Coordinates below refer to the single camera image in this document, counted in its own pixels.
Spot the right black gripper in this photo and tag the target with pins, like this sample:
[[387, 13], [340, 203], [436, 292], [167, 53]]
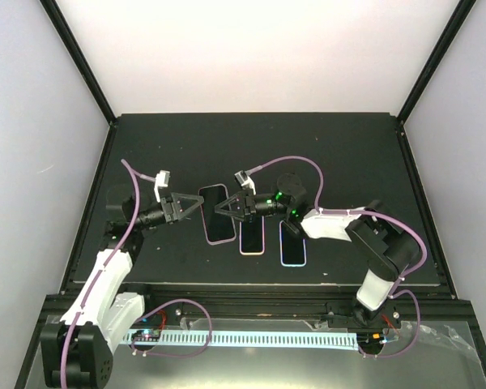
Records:
[[246, 205]]

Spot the black front frame rail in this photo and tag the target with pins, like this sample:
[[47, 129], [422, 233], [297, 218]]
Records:
[[309, 302]]

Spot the black screen phone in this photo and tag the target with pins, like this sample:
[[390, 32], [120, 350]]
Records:
[[252, 239]]

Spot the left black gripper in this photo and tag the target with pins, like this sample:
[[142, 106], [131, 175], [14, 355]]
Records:
[[173, 201]]

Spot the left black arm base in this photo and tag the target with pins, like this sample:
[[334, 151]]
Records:
[[168, 316]]

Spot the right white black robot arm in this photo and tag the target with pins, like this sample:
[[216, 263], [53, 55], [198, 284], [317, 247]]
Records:
[[392, 250]]

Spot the left black corner post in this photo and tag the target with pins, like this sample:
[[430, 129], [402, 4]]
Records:
[[58, 20]]

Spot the light blue phone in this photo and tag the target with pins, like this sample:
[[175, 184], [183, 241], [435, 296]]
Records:
[[285, 233]]

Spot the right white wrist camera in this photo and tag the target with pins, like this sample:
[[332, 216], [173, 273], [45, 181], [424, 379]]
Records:
[[246, 184]]

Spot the beige pink phone case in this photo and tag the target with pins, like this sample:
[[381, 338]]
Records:
[[251, 252]]

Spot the clear magsafe phone case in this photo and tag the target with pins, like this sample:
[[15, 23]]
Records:
[[202, 219]]

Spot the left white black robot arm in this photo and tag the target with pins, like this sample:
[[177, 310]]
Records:
[[77, 349]]

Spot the right black corner post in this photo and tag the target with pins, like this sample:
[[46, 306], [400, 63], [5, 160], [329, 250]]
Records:
[[445, 40]]

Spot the right small circuit board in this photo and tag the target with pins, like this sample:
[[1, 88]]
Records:
[[376, 338]]

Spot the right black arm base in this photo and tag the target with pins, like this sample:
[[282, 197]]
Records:
[[352, 315]]

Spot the left small circuit board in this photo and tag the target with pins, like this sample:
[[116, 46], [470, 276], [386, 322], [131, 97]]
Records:
[[145, 335]]

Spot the black corner post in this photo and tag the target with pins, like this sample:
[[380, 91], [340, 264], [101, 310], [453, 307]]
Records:
[[58, 20], [445, 40]]

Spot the small circuit board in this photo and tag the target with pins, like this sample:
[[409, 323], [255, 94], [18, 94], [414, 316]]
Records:
[[145, 335], [376, 338]]

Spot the white slotted cable duct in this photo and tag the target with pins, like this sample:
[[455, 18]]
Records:
[[251, 339]]

